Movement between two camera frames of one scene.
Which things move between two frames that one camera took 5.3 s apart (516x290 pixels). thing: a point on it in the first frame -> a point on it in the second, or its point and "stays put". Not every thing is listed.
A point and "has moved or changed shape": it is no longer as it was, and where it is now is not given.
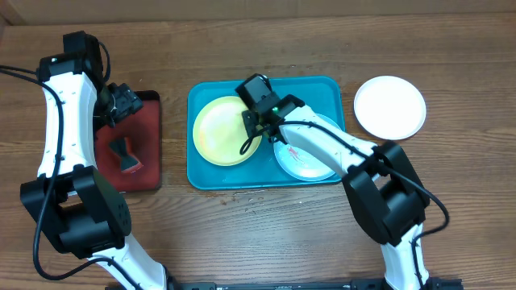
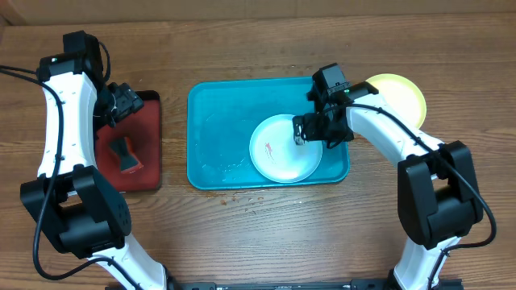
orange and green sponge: (122, 147) stays put
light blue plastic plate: (301, 164) has moved or changed shape
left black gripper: (126, 99) stays put
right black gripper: (253, 120) -> (313, 124)
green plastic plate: (219, 130) -> (402, 95)
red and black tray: (143, 130) stays put
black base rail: (371, 284) stays put
